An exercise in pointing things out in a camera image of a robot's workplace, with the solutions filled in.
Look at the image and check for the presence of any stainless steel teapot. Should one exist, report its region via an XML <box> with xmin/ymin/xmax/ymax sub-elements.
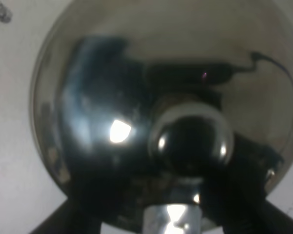
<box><xmin>30</xmin><ymin>0</ymin><xmax>293</xmax><ymax>234</ymax></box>

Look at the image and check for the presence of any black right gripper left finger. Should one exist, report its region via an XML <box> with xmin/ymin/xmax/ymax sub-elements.
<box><xmin>31</xmin><ymin>199</ymin><xmax>102</xmax><ymax>234</ymax></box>

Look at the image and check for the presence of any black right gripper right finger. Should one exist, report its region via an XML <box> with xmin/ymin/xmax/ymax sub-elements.
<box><xmin>221</xmin><ymin>193</ymin><xmax>293</xmax><ymax>234</ymax></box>

